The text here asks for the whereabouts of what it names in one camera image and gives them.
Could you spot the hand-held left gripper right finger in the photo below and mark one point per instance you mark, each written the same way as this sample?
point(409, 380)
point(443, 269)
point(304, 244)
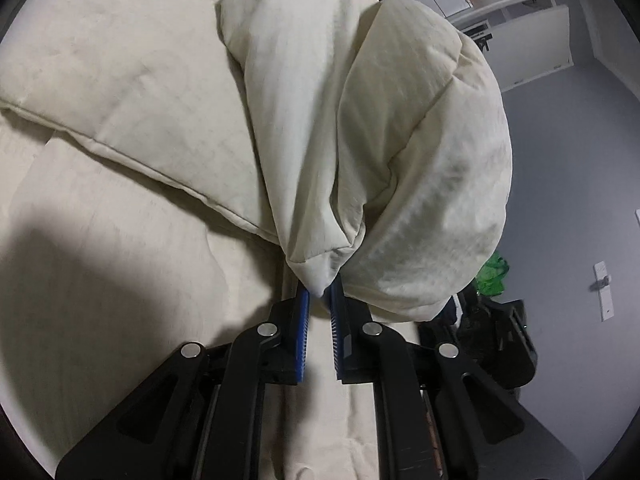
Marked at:
point(336, 330)

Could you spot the green shopping bag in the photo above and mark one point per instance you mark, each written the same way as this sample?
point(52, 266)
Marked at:
point(492, 275)

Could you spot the white hooded jacket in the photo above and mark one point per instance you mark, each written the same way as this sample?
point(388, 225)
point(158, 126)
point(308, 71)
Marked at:
point(250, 135)

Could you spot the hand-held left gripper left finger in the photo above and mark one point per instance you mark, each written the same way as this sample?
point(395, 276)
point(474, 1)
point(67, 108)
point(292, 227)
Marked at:
point(300, 340)

